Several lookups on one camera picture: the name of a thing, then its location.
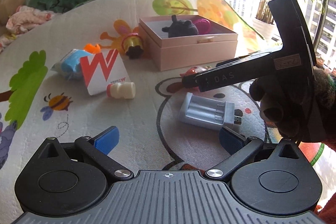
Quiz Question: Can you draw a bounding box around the blue tissue pack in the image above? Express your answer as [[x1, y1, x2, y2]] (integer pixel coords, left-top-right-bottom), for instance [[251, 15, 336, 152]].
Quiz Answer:
[[51, 49, 92, 80]]

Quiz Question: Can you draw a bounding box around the beige cushion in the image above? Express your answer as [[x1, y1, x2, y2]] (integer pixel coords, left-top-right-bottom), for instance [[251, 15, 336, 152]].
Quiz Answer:
[[1, 0, 26, 26]]

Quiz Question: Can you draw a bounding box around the pink cardboard box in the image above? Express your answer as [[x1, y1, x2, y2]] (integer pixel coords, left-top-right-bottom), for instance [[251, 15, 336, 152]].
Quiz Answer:
[[138, 16, 238, 71]]

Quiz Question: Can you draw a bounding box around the black plush toy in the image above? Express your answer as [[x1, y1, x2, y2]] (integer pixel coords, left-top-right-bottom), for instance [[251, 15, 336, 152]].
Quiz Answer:
[[162, 15, 199, 38]]

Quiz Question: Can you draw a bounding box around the orange plastic shell toy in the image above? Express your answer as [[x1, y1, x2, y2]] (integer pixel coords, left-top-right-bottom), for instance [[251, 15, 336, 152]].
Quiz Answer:
[[83, 43, 101, 54]]

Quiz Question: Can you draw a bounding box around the pink floral cloth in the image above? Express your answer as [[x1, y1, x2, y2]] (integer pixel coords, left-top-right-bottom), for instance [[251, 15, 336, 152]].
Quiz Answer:
[[1, 5, 59, 52]]

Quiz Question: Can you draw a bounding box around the gloved right hand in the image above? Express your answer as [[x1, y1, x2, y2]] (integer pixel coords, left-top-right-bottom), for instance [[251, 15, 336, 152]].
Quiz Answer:
[[249, 68, 335, 150]]

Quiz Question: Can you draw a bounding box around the red yellow cup toy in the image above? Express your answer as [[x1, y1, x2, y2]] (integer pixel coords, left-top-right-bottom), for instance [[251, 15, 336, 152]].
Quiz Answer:
[[121, 33, 144, 59]]

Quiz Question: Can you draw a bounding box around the white battery charger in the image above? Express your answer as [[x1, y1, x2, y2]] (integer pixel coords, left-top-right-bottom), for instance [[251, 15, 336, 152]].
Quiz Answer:
[[178, 93, 242, 130]]

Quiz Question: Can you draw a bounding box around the pink plastic basket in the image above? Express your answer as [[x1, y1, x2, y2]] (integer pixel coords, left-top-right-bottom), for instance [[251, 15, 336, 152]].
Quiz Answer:
[[193, 18, 211, 35]]

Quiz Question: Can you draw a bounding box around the small white bottle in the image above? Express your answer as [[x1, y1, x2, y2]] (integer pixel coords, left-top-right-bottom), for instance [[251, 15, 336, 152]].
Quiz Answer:
[[106, 82, 136, 99]]

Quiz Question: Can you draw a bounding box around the colourful cartoon play mat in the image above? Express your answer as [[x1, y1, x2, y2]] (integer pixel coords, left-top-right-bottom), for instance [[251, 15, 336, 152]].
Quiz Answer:
[[0, 0, 325, 222]]

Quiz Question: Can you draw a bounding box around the red white W box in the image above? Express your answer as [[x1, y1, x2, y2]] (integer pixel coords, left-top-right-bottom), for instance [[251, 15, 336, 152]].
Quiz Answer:
[[80, 49, 130, 96]]

